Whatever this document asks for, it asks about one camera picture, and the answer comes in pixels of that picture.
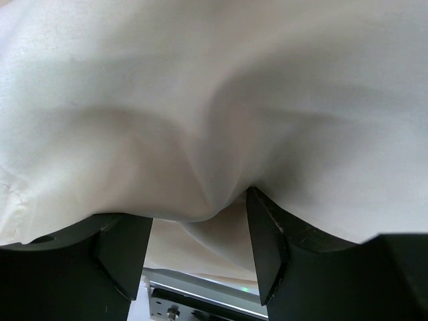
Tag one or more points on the aluminium table frame rail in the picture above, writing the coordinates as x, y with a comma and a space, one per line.
201, 286

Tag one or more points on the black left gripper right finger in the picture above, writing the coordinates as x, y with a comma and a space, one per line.
304, 273

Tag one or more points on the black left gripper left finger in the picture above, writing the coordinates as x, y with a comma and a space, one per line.
88, 271

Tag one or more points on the beige trousers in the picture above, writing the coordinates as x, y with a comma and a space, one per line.
173, 109

